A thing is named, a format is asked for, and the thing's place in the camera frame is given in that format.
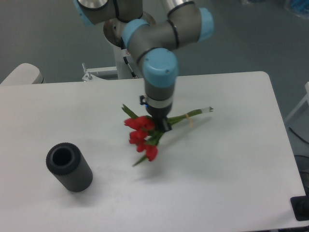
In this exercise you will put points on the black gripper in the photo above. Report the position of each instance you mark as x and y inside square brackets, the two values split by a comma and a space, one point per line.
[158, 109]

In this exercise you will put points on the red tulip bouquet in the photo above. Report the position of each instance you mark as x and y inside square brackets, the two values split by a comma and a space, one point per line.
[145, 135]

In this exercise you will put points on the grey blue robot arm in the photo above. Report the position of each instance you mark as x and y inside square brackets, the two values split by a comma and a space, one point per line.
[151, 46]

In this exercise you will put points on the dark grey ribbed vase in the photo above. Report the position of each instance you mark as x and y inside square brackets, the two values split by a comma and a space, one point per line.
[66, 162]

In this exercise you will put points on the white chair armrest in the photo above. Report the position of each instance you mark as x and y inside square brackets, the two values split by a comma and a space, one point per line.
[24, 74]

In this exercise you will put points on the blue items clear bag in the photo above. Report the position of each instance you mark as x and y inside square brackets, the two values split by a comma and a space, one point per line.
[299, 8]

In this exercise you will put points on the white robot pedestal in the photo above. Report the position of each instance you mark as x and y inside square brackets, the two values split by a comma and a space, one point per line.
[126, 66]

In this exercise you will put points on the white metal bracket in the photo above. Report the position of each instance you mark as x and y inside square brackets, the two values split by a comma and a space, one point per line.
[95, 74]

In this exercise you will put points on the white furniture frame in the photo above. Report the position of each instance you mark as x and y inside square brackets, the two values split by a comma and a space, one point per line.
[299, 109]

